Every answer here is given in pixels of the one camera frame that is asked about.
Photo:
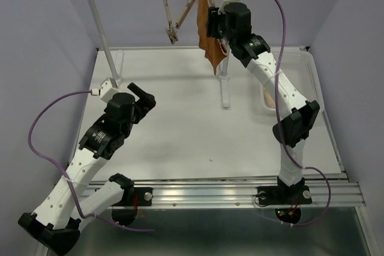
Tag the cream underwear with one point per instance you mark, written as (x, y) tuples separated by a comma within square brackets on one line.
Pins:
[(269, 102)]

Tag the aluminium rail frame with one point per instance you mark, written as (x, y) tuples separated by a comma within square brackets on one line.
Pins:
[(220, 217)]

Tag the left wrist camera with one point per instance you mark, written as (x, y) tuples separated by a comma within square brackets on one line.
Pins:
[(107, 90)]

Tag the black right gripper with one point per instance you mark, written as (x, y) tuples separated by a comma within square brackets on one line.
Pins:
[(213, 15)]

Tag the brown underwear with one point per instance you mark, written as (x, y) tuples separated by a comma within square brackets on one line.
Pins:
[(214, 50)]

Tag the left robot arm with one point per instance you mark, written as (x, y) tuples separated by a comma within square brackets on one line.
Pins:
[(59, 220)]

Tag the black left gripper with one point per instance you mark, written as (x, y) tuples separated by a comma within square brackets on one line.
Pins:
[(143, 108)]

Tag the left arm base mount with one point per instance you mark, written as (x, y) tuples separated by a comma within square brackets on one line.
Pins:
[(126, 210)]

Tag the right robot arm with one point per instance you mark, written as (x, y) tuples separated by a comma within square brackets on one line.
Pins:
[(295, 114)]

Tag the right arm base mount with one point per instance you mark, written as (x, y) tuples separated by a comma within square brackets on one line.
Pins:
[(287, 202)]

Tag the white plastic laundry basket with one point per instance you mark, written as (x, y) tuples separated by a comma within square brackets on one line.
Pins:
[(299, 67)]

